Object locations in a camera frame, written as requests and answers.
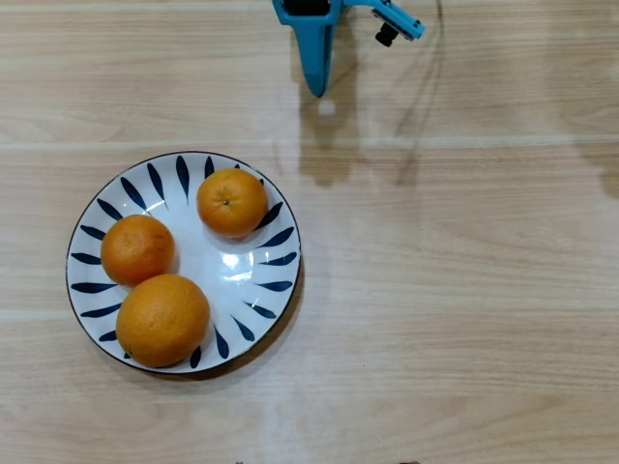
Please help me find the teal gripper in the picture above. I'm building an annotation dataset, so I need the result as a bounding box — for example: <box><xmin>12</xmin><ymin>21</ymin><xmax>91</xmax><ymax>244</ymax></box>
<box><xmin>271</xmin><ymin>0</ymin><xmax>346</xmax><ymax>100</ymax></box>

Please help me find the small orange with green stem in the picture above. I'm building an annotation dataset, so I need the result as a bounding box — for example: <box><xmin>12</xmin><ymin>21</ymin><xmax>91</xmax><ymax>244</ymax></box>
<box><xmin>195</xmin><ymin>167</ymin><xmax>270</xmax><ymax>240</ymax></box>

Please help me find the deep-coloured blemished orange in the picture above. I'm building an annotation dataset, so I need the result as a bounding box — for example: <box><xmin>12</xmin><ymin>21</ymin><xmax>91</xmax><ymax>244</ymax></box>
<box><xmin>100</xmin><ymin>214</ymin><xmax>177</xmax><ymax>288</ymax></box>

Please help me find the large pebbled orange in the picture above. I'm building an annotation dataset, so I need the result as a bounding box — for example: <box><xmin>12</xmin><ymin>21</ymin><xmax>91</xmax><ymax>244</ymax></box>
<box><xmin>115</xmin><ymin>273</ymin><xmax>212</xmax><ymax>369</ymax></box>

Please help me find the white plate with blue leaves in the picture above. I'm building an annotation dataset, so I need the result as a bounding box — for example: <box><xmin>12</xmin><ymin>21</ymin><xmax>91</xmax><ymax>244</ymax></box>
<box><xmin>66</xmin><ymin>152</ymin><xmax>304</xmax><ymax>376</ymax></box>

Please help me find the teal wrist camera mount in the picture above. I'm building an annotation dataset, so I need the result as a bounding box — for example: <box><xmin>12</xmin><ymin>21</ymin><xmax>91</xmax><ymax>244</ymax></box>
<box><xmin>343</xmin><ymin>0</ymin><xmax>427</xmax><ymax>48</ymax></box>

